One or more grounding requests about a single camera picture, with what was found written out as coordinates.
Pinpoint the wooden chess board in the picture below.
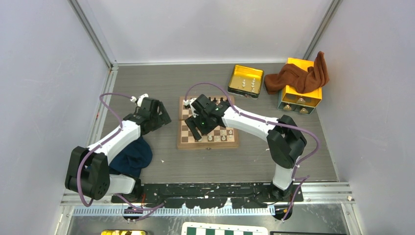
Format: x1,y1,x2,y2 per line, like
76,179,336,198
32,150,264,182
177,96,239,150

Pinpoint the brown cloth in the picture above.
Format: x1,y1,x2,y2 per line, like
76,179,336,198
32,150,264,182
264,51,329,94

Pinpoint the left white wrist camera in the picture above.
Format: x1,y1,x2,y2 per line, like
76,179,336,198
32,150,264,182
130,94,149,107

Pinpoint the yellow drawer box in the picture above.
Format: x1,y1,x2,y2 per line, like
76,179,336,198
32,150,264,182
277,58,323,115

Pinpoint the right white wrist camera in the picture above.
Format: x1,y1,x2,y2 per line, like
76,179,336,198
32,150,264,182
181,98,198,119

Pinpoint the green checkered calibration board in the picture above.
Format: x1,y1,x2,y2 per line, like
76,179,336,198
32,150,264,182
181,222,270,235

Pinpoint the dark blue cloth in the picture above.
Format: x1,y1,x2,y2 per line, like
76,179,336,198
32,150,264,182
109,137,153,178

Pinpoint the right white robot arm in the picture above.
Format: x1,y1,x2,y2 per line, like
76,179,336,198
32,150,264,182
183,94,307,201

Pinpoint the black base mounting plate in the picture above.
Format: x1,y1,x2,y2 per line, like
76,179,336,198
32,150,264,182
111,182,303,209

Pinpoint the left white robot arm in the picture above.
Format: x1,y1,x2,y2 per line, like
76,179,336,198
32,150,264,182
65,94,171,207

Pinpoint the gold metal tin tray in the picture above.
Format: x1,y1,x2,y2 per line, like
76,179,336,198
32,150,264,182
227,65,264,99

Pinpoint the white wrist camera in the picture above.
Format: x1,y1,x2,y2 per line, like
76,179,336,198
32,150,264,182
181,98,198,119
130,94,149,107

